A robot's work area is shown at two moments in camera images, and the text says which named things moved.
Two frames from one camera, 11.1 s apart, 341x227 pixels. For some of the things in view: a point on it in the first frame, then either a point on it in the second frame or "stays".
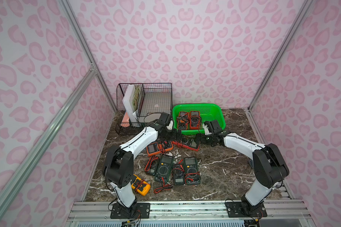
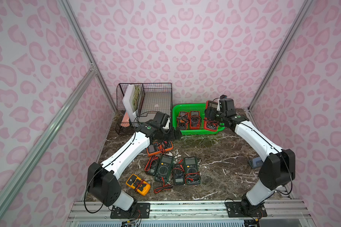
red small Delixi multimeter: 194,119 stays
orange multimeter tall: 182,120 stays
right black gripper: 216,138 -> 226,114
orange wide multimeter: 159,147 stays
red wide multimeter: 189,142 -> 209,125
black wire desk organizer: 138,103 stays
